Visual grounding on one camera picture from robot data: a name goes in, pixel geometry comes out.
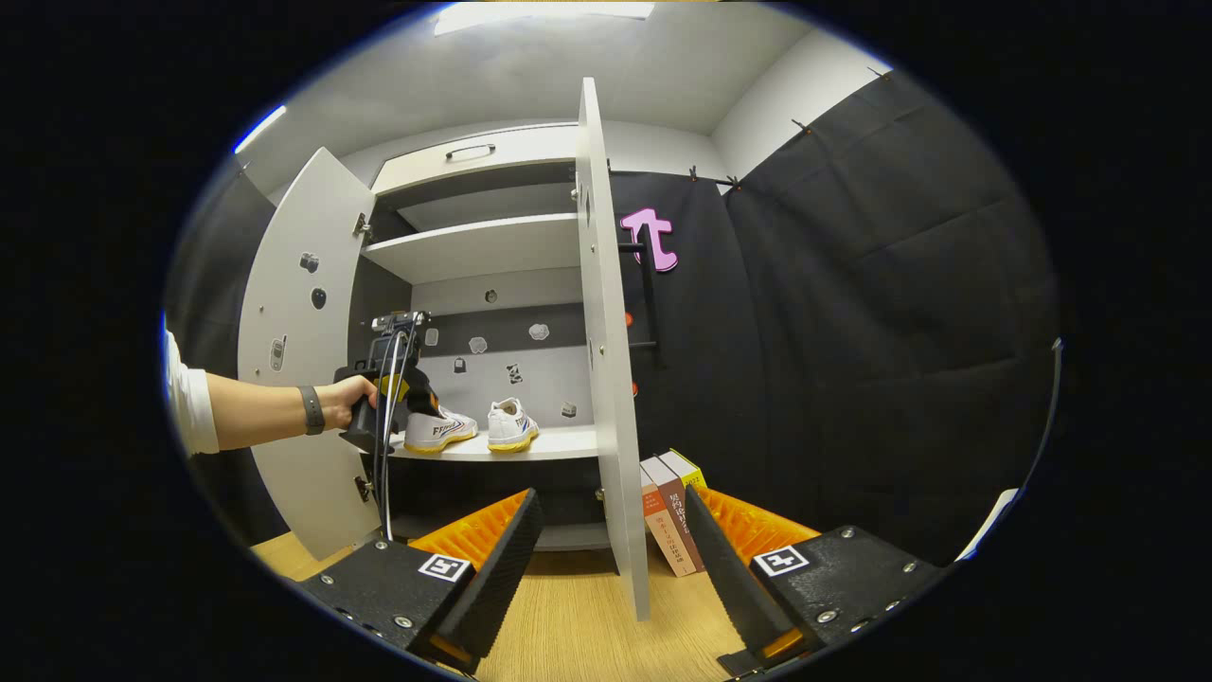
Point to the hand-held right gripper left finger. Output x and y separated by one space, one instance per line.
502 587

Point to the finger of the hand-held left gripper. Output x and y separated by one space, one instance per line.
423 390

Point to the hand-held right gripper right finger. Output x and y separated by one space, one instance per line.
734 587

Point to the white shoe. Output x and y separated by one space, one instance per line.
445 431
511 426

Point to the cabinet door with camera sticker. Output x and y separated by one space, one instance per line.
312 493

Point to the white shoe cabinet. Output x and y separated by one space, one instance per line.
473 246

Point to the cabinet door with headphones sticker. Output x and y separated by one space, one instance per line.
611 379

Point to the white cabinet drawer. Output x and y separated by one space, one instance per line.
530 152

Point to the grey wristband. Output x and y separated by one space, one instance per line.
312 410

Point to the brown spine book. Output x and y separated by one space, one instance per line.
680 516

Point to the orange and white book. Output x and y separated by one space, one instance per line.
663 530

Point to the black backdrop cloth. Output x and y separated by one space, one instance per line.
852 332

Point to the narrow ceiling light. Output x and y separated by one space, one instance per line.
260 130

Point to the wide ceiling light panel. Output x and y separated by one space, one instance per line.
540 14

